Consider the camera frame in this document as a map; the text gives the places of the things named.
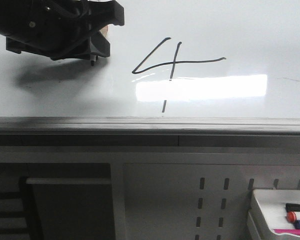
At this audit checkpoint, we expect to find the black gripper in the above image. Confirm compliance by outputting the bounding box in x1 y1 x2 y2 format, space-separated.
0 0 125 61

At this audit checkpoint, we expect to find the white taped black whiteboard marker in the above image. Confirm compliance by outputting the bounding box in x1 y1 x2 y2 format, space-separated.
90 25 110 66

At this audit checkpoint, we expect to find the white perforated metal panel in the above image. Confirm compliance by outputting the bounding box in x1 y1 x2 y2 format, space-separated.
111 147 300 240

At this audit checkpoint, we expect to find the white marker tray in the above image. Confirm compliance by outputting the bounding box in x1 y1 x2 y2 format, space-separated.
247 189 300 240

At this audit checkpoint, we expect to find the black marker cap upper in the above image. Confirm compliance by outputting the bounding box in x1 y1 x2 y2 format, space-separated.
285 203 300 213

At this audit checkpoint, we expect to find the red capped white marker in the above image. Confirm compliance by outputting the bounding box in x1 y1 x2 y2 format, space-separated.
286 211 300 223

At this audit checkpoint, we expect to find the pink highlighter pen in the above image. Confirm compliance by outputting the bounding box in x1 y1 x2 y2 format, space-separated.
273 229 300 236

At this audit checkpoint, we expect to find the white whiteboard with grey frame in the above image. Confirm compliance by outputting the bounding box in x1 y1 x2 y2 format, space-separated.
0 0 300 145

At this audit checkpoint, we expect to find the grey metal table leg frame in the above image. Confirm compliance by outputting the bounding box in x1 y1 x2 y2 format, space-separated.
0 163 116 240

